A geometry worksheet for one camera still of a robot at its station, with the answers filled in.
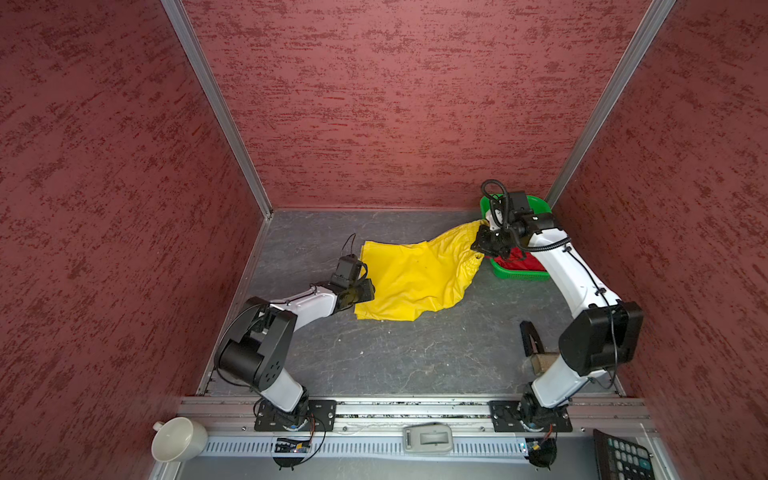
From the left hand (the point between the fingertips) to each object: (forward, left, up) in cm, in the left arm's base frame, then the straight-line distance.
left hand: (369, 294), depth 94 cm
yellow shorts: (+7, -15, -2) cm, 16 cm away
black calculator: (-42, -61, 0) cm, 74 cm away
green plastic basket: (+38, -63, +5) cm, 74 cm away
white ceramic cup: (-40, +42, +2) cm, 58 cm away
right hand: (+5, -30, +17) cm, 35 cm away
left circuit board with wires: (-40, +17, -5) cm, 44 cm away
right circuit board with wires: (-40, -45, -3) cm, 60 cm away
